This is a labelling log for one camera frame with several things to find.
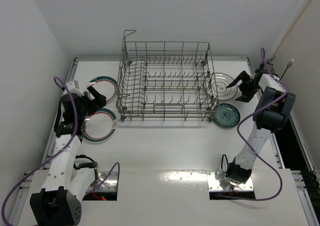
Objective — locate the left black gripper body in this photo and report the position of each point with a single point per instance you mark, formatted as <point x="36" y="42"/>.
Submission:
<point x="90" y="100"/>

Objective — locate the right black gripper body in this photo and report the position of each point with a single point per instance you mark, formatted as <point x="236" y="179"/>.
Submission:
<point x="249" y="86"/>

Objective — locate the teal patterned small plate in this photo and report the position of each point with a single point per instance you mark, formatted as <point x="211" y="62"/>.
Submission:
<point x="227" y="116"/>

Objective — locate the white plate with grey rings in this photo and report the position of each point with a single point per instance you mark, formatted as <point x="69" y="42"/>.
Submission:
<point x="219" y="83"/>

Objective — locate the red-green rimmed plate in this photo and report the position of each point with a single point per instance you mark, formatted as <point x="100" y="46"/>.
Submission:
<point x="100" y="126"/>
<point x="106" y="86"/>

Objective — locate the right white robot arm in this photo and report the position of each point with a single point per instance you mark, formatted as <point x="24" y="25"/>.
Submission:
<point x="271" y="115"/>

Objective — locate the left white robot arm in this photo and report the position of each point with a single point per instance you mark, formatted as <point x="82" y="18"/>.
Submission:
<point x="59" y="200"/>

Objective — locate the grey wire dish rack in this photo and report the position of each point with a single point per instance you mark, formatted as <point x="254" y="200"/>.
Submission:
<point x="166" y="80"/>

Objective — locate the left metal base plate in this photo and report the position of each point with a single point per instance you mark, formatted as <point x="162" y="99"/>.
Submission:
<point x="106" y="184"/>

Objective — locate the metal base plate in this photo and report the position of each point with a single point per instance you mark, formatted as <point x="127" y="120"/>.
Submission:
<point x="217" y="182"/>
<point x="106" y="184"/>

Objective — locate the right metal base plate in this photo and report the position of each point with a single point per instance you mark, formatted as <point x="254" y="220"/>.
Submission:
<point x="217" y="182"/>

